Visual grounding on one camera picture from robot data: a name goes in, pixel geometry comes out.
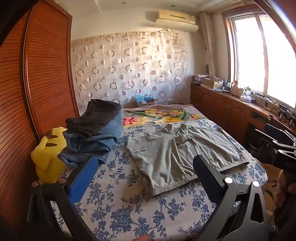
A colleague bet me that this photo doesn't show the colourful flower blanket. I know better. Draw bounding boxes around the colourful flower blanket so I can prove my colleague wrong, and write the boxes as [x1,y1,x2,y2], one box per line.
[121,104,207,128]

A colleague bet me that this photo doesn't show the grey pants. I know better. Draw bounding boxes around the grey pants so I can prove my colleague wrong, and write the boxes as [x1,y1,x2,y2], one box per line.
[124,123,250,197]

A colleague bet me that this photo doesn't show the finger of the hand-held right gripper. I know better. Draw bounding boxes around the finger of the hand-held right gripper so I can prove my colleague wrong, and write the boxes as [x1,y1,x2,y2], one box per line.
[254,129,281,153]
[265,123,296,142]

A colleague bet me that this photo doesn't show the open cardboard box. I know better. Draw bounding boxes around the open cardboard box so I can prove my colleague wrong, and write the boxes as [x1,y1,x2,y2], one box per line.
[202,77,223,90]

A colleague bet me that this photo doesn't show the bed with blue floral sheet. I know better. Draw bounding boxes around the bed with blue floral sheet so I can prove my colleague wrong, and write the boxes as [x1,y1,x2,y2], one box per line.
[50,119,269,241]

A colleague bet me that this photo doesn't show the circle-patterned sheer curtain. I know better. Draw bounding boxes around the circle-patterned sheer curtain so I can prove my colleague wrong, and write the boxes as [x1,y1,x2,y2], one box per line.
[70,30,193,109]

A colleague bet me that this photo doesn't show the window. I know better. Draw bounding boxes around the window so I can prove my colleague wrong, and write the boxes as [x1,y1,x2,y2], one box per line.
[221,9,296,109]

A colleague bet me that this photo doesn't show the white air deflector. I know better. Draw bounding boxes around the white air deflector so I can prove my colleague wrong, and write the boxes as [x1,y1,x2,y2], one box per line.
[155,19,199,32]

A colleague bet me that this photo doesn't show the beige jug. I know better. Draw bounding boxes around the beige jug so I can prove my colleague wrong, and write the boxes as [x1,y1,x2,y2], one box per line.
[231,81,241,96]

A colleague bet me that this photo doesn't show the yellow plush toy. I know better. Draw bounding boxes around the yellow plush toy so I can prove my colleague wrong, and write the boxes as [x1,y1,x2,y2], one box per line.
[31,127,70,184]

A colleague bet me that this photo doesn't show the pile of papers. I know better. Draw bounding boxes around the pile of papers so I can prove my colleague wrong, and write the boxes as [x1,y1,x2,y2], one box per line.
[193,74,210,84]

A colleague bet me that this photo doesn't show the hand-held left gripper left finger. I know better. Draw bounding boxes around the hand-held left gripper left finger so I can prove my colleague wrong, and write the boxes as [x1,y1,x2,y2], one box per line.
[26,154,102,241]

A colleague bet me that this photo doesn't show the black pants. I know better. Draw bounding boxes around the black pants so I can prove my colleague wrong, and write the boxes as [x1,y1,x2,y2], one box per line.
[65,99,122,138]

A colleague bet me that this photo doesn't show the cardboard box with blue cloth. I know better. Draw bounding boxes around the cardboard box with blue cloth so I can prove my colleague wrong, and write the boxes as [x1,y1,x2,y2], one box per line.
[134,94,159,107]

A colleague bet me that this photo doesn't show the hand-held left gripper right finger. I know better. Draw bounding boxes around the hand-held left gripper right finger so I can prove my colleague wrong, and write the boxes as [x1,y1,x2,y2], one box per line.
[190,154,277,241]

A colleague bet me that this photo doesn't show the blue jeans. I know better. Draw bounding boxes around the blue jeans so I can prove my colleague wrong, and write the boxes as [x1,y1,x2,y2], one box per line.
[57,108,124,168]

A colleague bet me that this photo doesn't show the white window curtain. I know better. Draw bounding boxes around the white window curtain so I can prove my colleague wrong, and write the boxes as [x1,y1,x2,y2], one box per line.
[199,11,216,78]

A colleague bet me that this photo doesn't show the wall air conditioner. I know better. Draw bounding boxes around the wall air conditioner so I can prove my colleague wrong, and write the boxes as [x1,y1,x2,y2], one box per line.
[156,9,196,24]

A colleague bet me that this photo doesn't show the person's dark clothing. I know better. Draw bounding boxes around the person's dark clothing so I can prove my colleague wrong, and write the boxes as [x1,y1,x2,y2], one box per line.
[273,192,296,241]

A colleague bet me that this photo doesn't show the long wooden cabinet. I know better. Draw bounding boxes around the long wooden cabinet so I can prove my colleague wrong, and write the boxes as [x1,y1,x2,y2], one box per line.
[190,83,296,153]

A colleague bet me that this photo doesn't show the person's right hand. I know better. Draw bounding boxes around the person's right hand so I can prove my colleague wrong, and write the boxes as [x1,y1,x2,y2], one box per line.
[277,171,296,198]

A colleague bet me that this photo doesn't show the wooden slatted wardrobe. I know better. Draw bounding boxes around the wooden slatted wardrobe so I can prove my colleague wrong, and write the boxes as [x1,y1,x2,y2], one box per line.
[0,0,80,232]

